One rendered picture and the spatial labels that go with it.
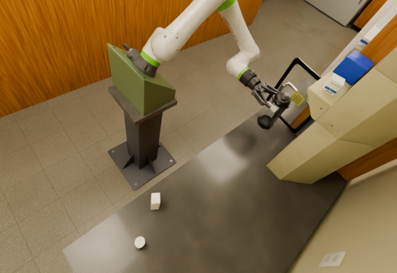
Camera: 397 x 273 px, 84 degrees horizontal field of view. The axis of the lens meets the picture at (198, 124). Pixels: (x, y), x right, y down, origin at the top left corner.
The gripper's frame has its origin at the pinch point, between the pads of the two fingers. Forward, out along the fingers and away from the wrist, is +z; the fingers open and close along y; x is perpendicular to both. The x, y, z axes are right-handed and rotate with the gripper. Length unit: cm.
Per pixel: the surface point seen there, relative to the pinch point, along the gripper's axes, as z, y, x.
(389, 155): 56, 22, -5
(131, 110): -56, -59, 28
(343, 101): 21.1, -14.7, -34.2
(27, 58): -175, -88, 67
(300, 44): -91, 308, 124
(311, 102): 13.1, -14.8, -25.4
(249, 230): 37, -50, 27
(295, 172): 32.3, -13.5, 14.9
